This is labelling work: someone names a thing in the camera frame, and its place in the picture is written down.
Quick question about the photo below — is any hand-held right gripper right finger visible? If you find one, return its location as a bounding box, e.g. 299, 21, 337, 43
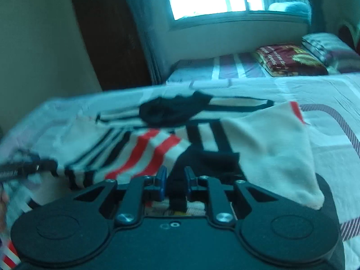
184, 166, 277, 225

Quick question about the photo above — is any purple striped bed sheet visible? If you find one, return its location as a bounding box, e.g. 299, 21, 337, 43
167, 51, 269, 84

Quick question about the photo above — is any black small garment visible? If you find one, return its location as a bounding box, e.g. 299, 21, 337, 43
139, 91, 213, 128

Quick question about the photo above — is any teal curtain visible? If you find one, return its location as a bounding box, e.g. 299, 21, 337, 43
118, 0, 176, 85

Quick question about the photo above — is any red scalloped headboard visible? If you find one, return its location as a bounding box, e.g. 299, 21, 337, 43
337, 24, 360, 54

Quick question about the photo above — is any grey patterned pillow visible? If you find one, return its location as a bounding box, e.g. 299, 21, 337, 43
301, 33, 360, 74

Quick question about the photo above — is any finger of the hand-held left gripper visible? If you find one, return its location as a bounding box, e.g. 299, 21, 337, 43
0, 151, 59, 182

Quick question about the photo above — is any white patterned bed sheet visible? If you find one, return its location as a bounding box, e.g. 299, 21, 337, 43
0, 73, 360, 270

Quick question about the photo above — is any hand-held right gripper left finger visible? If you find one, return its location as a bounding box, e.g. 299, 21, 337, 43
74, 166, 167, 225

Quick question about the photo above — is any red black white striped sweater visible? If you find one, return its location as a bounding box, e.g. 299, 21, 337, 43
55, 98, 324, 211

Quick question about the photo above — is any red printed pillow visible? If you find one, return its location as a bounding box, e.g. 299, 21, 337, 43
254, 43, 329, 78

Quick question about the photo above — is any dark wooden wardrobe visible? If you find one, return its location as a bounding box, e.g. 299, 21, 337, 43
69, 0, 153, 91

